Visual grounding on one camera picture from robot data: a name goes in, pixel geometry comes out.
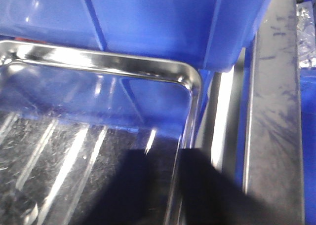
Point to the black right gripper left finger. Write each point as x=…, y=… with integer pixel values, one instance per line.
x=142, y=192

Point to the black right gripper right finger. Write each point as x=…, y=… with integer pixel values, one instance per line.
x=210, y=198

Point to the silver steel tray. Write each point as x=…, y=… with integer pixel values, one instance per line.
x=68, y=116

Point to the grey metal shelf divider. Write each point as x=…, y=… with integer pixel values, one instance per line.
x=273, y=161

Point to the large blue upper bin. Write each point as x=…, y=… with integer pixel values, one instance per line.
x=207, y=34

